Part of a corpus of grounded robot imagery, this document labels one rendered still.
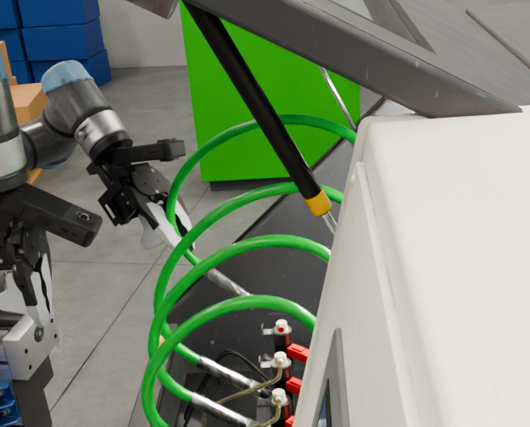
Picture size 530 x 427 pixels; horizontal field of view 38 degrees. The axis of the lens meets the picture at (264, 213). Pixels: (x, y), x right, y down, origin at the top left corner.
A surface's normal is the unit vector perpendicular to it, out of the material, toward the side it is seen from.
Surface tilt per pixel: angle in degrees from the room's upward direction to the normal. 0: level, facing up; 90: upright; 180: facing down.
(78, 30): 90
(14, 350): 90
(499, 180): 0
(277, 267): 90
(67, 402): 0
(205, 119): 90
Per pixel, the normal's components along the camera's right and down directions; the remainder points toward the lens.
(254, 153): -0.07, 0.42
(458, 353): -0.08, -0.91
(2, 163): 0.62, 0.27
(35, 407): 0.97, 0.01
